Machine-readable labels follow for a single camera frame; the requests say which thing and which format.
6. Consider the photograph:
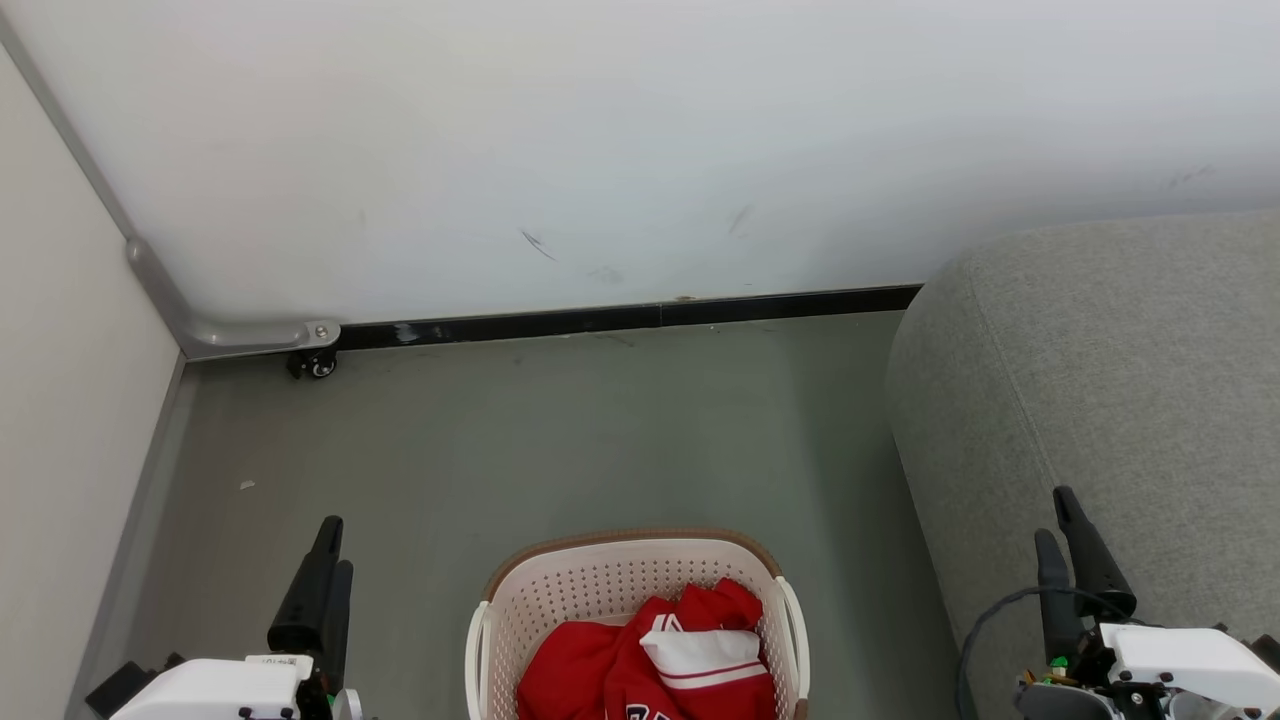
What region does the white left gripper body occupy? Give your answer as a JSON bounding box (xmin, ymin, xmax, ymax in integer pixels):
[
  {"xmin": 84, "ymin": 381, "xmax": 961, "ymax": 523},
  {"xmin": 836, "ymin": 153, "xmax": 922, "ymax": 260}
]
[{"xmin": 110, "ymin": 655, "xmax": 331, "ymax": 720}]

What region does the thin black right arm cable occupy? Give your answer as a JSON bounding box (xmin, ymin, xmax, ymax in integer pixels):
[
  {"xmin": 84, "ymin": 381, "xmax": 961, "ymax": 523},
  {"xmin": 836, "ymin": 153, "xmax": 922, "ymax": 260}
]
[{"xmin": 955, "ymin": 584, "xmax": 1141, "ymax": 720}]

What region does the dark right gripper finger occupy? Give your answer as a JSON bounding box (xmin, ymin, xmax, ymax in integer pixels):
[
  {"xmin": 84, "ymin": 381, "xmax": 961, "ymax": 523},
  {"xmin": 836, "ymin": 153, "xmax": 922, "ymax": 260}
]
[
  {"xmin": 1053, "ymin": 486, "xmax": 1138, "ymax": 626},
  {"xmin": 1035, "ymin": 528, "xmax": 1086, "ymax": 661}
]

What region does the grey fabric sofa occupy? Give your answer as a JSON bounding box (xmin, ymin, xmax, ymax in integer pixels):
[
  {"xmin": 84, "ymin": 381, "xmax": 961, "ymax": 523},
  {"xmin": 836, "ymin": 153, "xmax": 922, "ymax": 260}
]
[{"xmin": 885, "ymin": 208, "xmax": 1280, "ymax": 720}]

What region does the grey metal frame bracket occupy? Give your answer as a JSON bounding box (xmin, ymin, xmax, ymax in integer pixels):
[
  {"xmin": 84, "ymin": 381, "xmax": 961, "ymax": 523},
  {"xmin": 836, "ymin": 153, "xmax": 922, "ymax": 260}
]
[{"xmin": 0, "ymin": 8, "xmax": 342, "ymax": 362}]

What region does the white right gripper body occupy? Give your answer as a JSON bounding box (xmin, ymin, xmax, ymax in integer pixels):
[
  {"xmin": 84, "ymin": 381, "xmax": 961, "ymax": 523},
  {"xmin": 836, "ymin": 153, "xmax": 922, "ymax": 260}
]
[{"xmin": 1015, "ymin": 627, "xmax": 1280, "ymax": 720}]

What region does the white perforated laundry basket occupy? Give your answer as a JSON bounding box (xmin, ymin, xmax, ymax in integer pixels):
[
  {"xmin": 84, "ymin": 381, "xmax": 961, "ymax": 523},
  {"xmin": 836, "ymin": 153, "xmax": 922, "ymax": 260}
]
[{"xmin": 465, "ymin": 528, "xmax": 811, "ymax": 720}]

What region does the black baseboard strip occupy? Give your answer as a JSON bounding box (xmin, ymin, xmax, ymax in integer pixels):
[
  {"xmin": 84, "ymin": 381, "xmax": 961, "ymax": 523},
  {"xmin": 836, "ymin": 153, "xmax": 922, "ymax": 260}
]
[{"xmin": 338, "ymin": 284, "xmax": 923, "ymax": 352}]

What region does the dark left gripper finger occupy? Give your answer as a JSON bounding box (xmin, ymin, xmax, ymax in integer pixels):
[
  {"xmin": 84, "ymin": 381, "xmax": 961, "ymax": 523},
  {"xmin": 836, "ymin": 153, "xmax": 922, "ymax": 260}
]
[
  {"xmin": 320, "ymin": 560, "xmax": 353, "ymax": 691},
  {"xmin": 268, "ymin": 516, "xmax": 344, "ymax": 656}
]

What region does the red jersey white striped hem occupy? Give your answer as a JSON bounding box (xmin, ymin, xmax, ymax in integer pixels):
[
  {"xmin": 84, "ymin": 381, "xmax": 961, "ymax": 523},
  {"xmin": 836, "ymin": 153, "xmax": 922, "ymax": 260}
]
[{"xmin": 640, "ymin": 578, "xmax": 777, "ymax": 720}]

